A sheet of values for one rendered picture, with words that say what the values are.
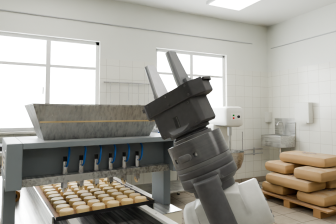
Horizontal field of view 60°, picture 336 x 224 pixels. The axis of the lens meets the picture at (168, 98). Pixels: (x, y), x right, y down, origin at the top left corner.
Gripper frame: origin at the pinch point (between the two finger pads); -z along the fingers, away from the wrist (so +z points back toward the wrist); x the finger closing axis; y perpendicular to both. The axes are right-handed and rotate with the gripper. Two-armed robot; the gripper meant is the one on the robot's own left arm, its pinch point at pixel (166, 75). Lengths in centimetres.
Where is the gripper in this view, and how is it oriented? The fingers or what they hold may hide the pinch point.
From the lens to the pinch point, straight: 47.5
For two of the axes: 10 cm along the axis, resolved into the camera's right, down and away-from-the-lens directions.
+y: -5.6, 0.9, -8.2
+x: 7.3, -4.1, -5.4
